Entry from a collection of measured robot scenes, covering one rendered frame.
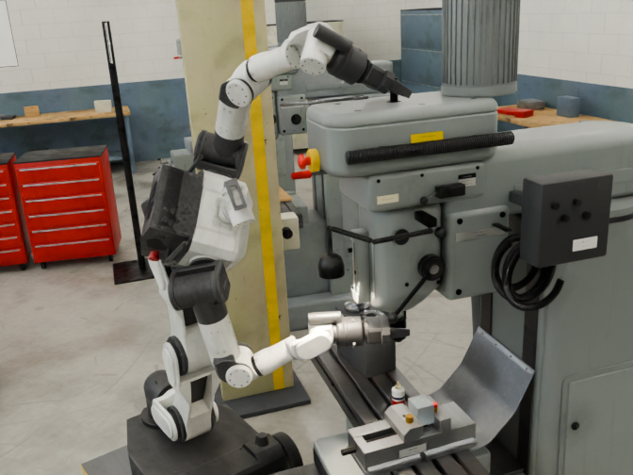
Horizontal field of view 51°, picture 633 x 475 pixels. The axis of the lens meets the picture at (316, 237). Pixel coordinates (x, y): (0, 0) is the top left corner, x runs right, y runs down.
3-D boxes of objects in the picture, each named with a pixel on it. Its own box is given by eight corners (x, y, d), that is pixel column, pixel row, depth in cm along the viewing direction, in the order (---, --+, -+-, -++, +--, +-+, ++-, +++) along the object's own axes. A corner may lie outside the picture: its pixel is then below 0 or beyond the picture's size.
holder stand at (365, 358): (365, 379, 229) (364, 326, 222) (336, 352, 248) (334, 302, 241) (396, 369, 233) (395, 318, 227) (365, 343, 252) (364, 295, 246)
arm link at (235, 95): (239, 49, 186) (229, 111, 203) (215, 70, 177) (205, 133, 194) (275, 68, 184) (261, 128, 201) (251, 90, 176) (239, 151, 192)
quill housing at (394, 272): (382, 323, 183) (380, 211, 172) (355, 295, 201) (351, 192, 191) (446, 311, 188) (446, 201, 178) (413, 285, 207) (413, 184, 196)
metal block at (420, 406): (417, 427, 187) (417, 409, 185) (408, 416, 193) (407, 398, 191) (434, 422, 189) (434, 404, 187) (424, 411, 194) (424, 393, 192)
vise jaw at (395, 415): (403, 443, 183) (403, 431, 182) (384, 418, 194) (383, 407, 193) (423, 437, 185) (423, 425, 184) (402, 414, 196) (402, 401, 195)
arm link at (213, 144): (210, 113, 200) (204, 147, 210) (202, 132, 194) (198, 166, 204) (248, 123, 201) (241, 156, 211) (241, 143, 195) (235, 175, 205)
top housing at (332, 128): (333, 182, 163) (331, 116, 158) (303, 161, 187) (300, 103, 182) (503, 159, 176) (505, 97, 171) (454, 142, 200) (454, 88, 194)
